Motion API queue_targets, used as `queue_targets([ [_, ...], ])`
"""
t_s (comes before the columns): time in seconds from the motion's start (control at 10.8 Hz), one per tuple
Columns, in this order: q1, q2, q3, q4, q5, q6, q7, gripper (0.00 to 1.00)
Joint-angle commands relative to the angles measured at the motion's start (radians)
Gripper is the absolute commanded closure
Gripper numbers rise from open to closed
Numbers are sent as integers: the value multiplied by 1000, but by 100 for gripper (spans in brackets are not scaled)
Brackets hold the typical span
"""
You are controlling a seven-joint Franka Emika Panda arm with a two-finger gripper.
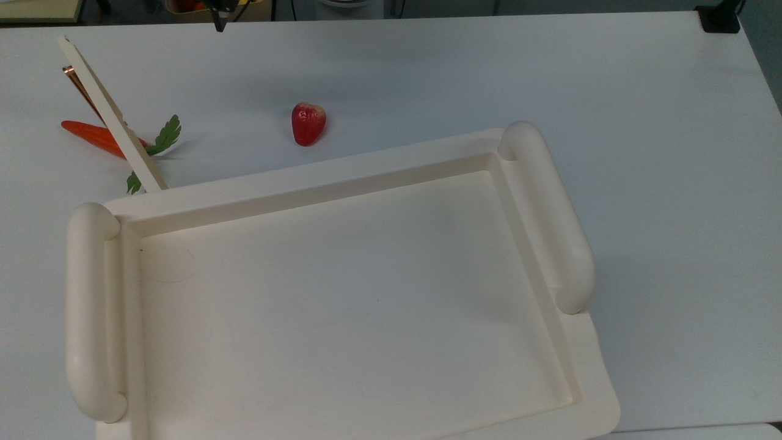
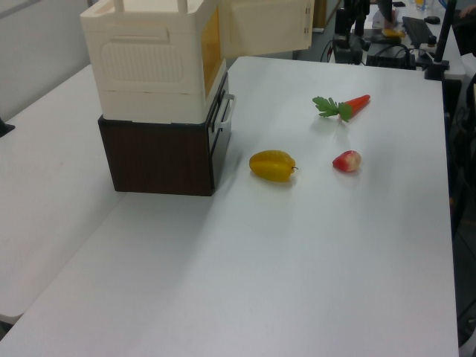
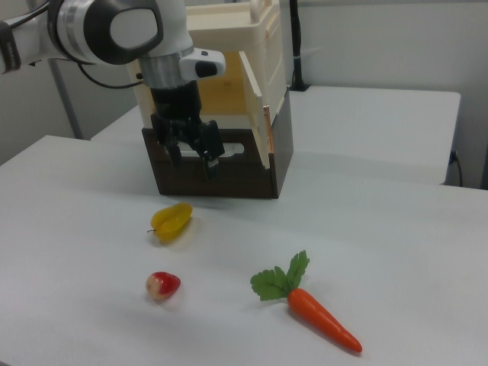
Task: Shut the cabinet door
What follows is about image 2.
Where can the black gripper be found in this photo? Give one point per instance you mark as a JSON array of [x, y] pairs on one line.
[[356, 7]]

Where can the cream cabinet door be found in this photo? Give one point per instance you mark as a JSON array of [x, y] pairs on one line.
[[267, 26]]

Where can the cream plastic cabinet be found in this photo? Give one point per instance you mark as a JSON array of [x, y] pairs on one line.
[[148, 63]]

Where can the small black device box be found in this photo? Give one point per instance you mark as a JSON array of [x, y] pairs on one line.
[[347, 48]]

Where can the wooden cupboard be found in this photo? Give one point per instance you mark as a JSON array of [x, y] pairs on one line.
[[319, 13]]

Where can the yellow toy fruit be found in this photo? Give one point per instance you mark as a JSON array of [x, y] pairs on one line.
[[392, 33]]

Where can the black flat electronics box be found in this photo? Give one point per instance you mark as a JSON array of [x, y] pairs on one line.
[[390, 57]]

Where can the black keyboard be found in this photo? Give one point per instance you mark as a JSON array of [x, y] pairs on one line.
[[416, 29]]

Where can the orange toy carrot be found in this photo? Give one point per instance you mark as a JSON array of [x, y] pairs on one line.
[[353, 104]]

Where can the black computer mouse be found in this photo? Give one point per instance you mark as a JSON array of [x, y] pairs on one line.
[[432, 19]]

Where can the black table clamp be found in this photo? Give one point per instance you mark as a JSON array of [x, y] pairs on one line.
[[437, 70]]

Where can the red toy strawberry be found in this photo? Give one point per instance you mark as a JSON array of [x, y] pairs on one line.
[[347, 161]]

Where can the yellow toy starfruit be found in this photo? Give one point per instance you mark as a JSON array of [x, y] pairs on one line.
[[271, 165]]

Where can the dark brown drawer box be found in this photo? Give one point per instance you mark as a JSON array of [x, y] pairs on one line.
[[156, 160]]

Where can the black stand foot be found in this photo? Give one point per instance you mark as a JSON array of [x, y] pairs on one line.
[[5, 128]]

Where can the black camera pole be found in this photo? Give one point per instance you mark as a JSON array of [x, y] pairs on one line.
[[444, 29]]

